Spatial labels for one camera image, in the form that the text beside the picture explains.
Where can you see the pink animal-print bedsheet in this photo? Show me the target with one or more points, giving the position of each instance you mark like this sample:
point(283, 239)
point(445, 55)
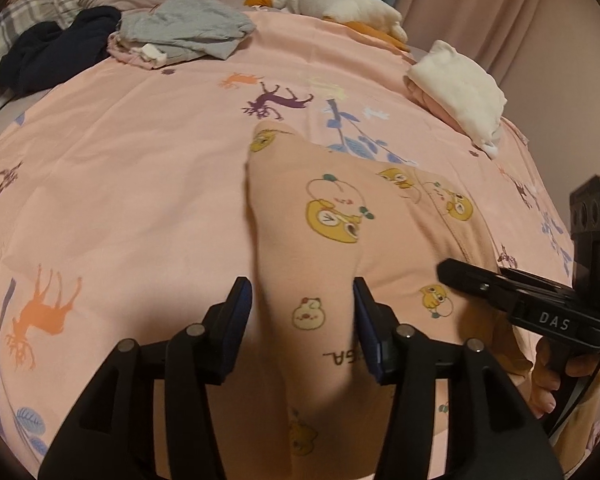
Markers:
point(130, 185)

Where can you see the pink folded garment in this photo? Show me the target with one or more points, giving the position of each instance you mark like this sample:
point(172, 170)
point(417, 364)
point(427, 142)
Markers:
point(427, 105)

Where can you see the navy garment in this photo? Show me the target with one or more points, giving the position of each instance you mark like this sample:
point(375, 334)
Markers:
point(50, 50)

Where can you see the light pink small garment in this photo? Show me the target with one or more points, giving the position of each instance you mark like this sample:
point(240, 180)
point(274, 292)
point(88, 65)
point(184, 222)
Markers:
point(130, 52)

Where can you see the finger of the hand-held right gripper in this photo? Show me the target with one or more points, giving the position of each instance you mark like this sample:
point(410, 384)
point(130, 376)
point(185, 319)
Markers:
point(472, 280)

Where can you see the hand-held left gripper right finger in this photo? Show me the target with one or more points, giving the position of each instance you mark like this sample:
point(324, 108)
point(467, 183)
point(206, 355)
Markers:
point(367, 320)

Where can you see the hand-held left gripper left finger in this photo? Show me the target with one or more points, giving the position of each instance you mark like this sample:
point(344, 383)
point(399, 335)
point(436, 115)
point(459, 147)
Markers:
point(237, 305)

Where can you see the person's right hand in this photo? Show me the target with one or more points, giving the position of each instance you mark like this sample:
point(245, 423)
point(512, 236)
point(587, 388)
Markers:
point(545, 385)

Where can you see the white folded garment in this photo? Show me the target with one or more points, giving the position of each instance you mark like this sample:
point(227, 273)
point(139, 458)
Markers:
point(460, 90)

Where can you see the beige curtain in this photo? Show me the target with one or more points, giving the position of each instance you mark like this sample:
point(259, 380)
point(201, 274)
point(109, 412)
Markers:
point(505, 20)

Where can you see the white goose plush toy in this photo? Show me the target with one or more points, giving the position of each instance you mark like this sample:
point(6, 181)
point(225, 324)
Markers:
point(340, 5)

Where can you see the pink cartoon-print baby shirt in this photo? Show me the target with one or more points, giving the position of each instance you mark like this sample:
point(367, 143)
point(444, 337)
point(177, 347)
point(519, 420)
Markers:
point(320, 260)

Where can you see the grey garment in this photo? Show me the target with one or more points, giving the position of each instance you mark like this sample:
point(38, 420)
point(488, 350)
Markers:
point(190, 20)

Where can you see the grey plaid quilt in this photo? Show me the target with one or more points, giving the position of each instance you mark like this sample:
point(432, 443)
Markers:
point(35, 7)

